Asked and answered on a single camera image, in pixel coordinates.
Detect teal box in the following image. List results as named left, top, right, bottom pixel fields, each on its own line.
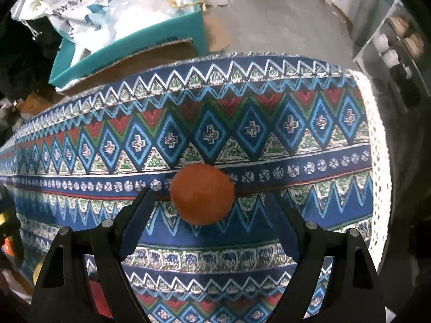
left=48, top=0, right=206, bottom=89

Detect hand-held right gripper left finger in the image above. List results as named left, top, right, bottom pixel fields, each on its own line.
left=32, top=188, right=156, bottom=323

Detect white rice bag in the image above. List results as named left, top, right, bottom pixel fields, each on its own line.
left=11, top=0, right=136, bottom=47

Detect clear plastic bags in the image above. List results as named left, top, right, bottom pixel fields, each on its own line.
left=101, top=0, right=190, bottom=38

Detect blue patterned tablecloth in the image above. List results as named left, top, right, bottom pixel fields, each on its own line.
left=0, top=52, right=393, bottom=323

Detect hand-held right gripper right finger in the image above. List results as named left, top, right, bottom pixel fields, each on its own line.
left=265, top=191, right=387, bottom=323

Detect white shoe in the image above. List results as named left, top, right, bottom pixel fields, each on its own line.
left=373, top=34, right=391, bottom=52
left=384, top=50, right=402, bottom=70

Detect white shoe rack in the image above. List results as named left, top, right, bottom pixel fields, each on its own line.
left=352, top=0, right=431, bottom=109

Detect orange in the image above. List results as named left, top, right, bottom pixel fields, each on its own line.
left=169, top=165, right=235, bottom=226

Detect brown shoe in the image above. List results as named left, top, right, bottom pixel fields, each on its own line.
left=404, top=35, right=425, bottom=53
left=389, top=16, right=410, bottom=31

